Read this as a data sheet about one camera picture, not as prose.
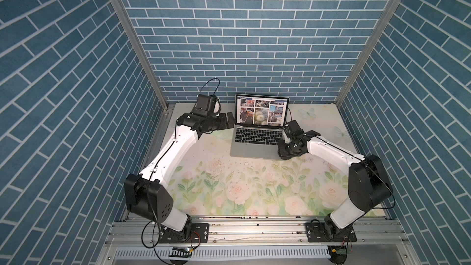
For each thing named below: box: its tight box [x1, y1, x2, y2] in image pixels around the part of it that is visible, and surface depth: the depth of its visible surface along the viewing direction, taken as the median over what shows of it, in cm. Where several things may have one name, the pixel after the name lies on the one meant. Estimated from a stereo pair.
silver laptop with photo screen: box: [229, 93, 290, 160], surface depth 104 cm
